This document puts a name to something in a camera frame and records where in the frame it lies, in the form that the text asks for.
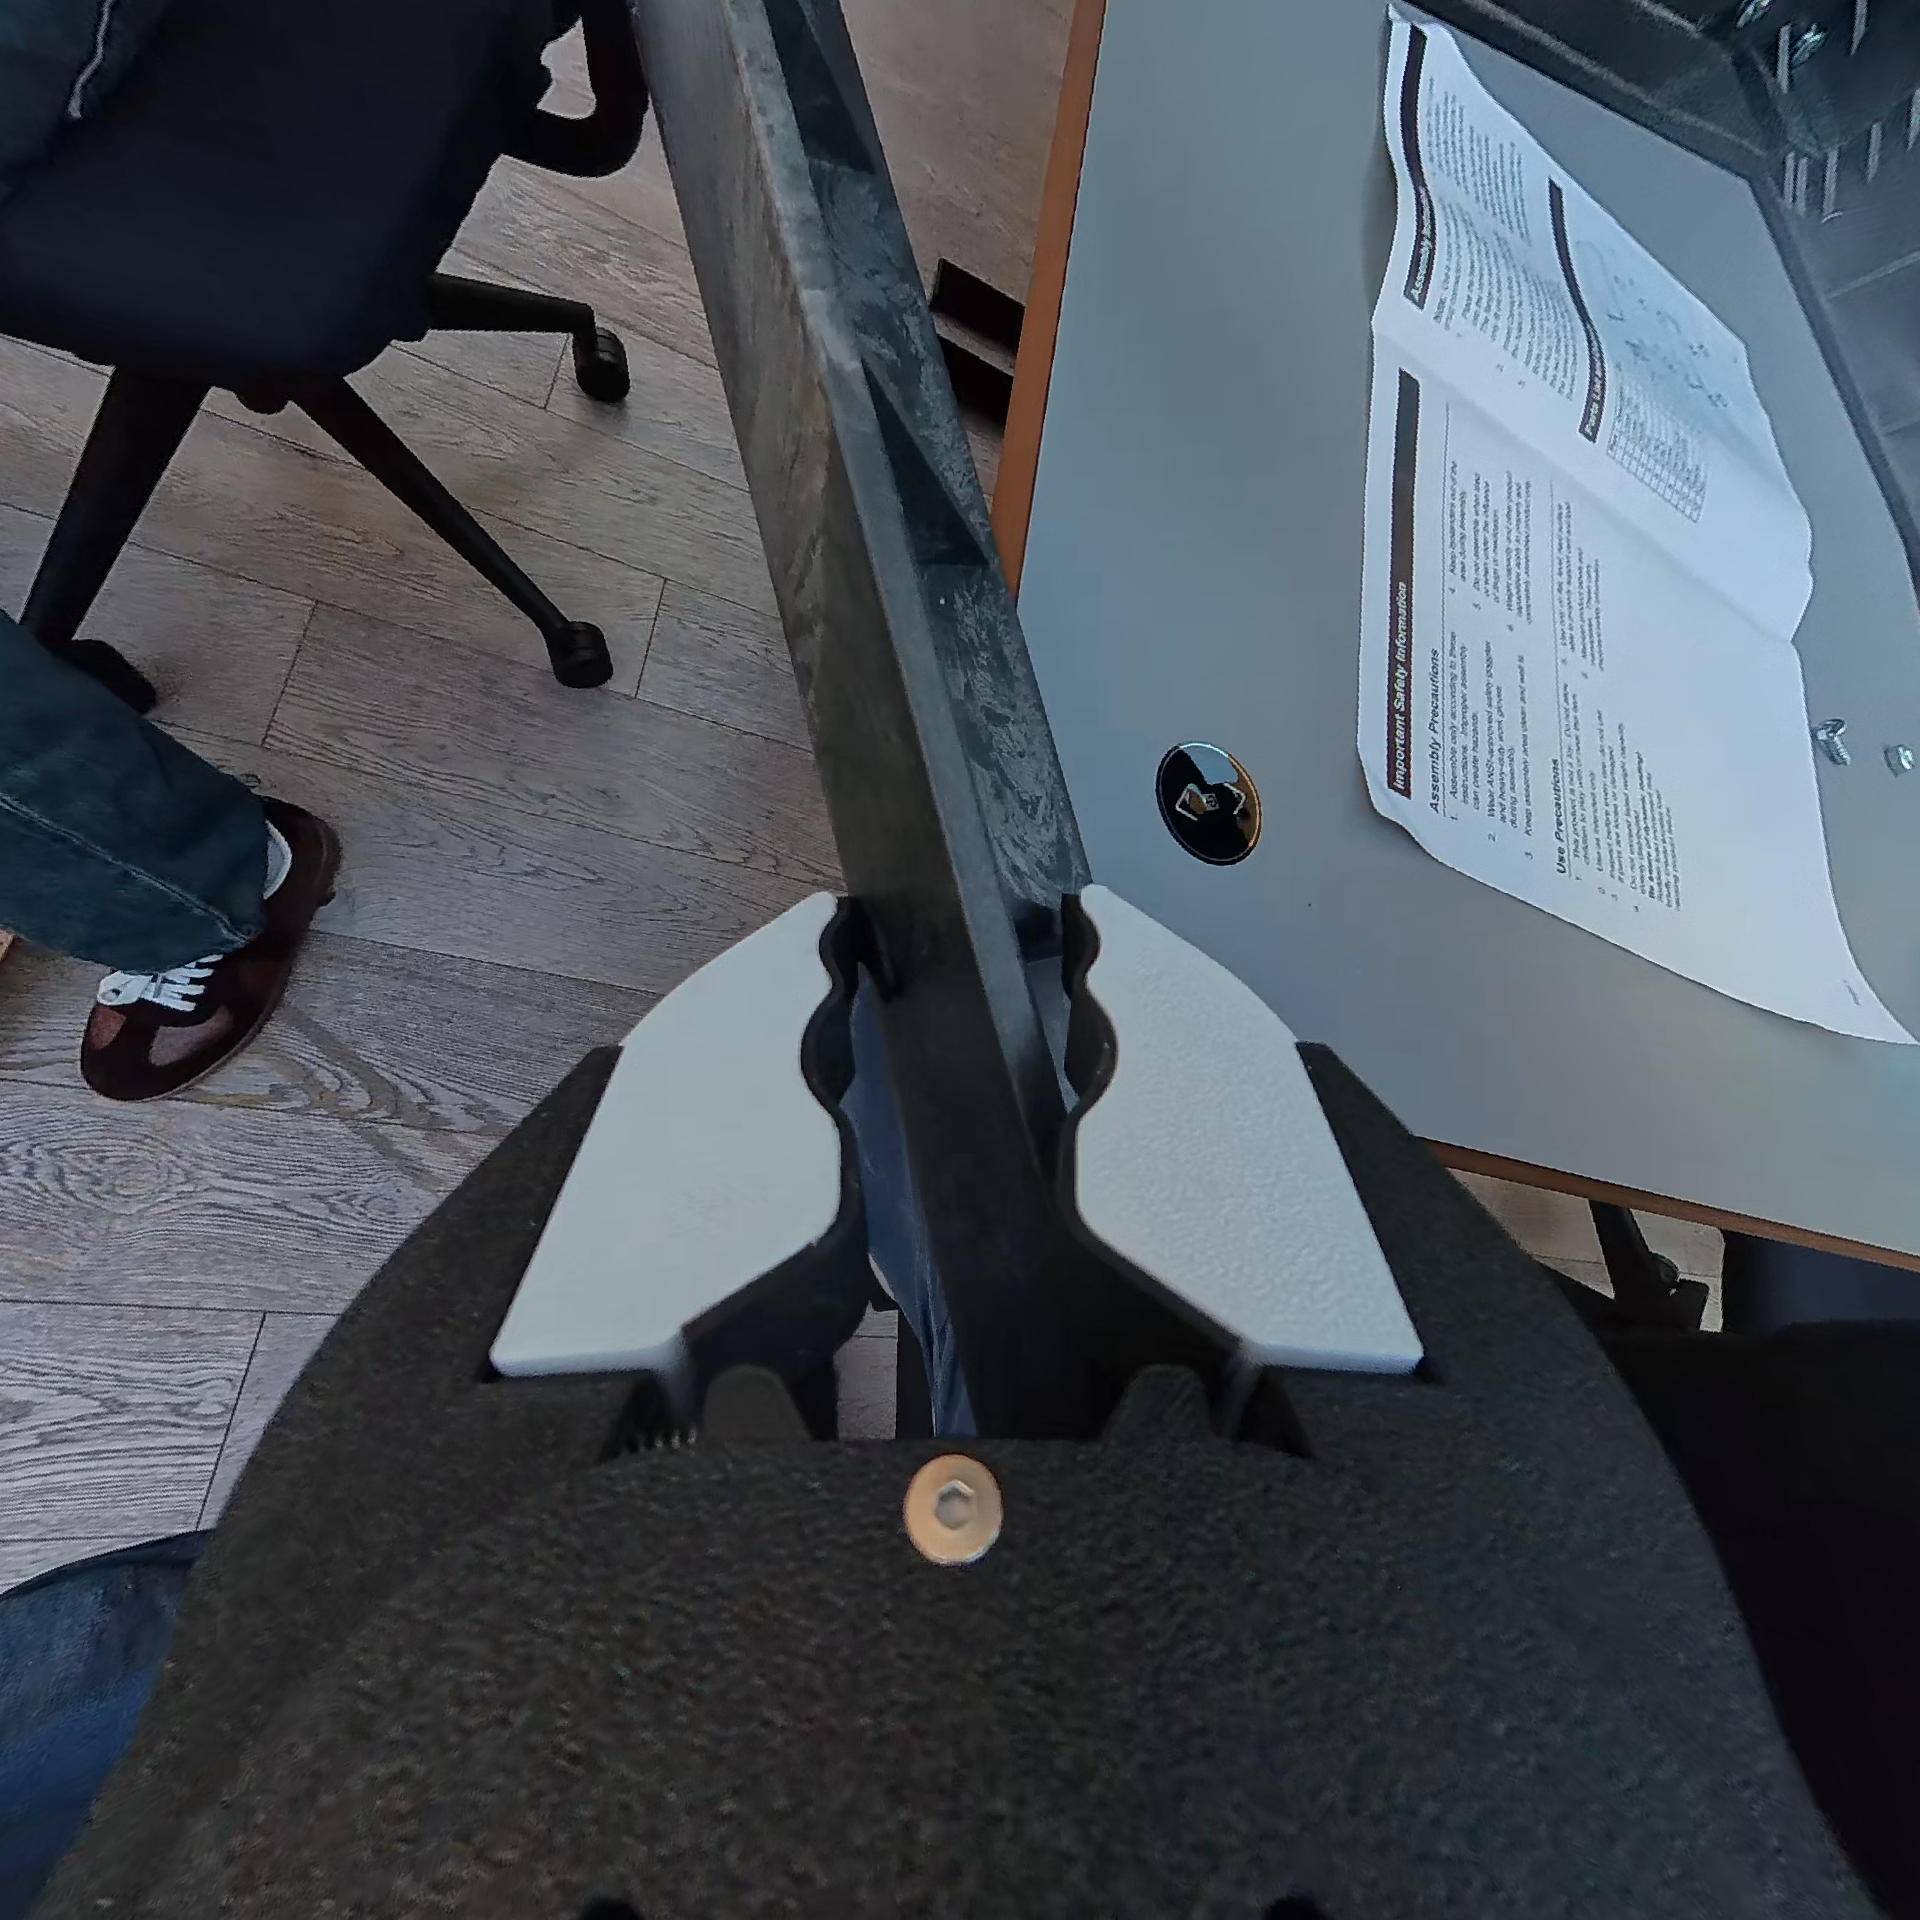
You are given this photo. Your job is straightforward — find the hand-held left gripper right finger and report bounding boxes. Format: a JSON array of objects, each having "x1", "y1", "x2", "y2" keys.
[{"x1": 1050, "y1": 884, "x2": 1424, "y2": 1378}]

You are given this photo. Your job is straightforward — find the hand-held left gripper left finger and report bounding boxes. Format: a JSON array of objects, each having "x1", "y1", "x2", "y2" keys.
[{"x1": 489, "y1": 890, "x2": 880, "y2": 1382}]

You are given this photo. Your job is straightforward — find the black ribbed plastic panel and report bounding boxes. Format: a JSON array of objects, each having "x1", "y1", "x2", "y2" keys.
[{"x1": 631, "y1": 0, "x2": 1097, "y2": 1442}]

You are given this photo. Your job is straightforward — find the black round desk button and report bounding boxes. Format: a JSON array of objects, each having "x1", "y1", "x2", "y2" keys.
[{"x1": 1154, "y1": 737, "x2": 1264, "y2": 866}]

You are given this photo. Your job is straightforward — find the grey desk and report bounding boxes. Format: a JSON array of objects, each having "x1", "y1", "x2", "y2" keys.
[{"x1": 930, "y1": 0, "x2": 1920, "y2": 1260}]

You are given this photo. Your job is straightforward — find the white instruction manual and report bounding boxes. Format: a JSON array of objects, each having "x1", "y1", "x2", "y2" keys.
[{"x1": 1357, "y1": 6, "x2": 1920, "y2": 1044}]

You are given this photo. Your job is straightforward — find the person's blue trousers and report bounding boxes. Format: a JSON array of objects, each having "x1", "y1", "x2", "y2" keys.
[{"x1": 0, "y1": 975, "x2": 976, "y2": 1920}]

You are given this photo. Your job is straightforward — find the black office chair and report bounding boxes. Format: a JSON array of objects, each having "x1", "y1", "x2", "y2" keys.
[{"x1": 0, "y1": 0, "x2": 648, "y2": 706}]

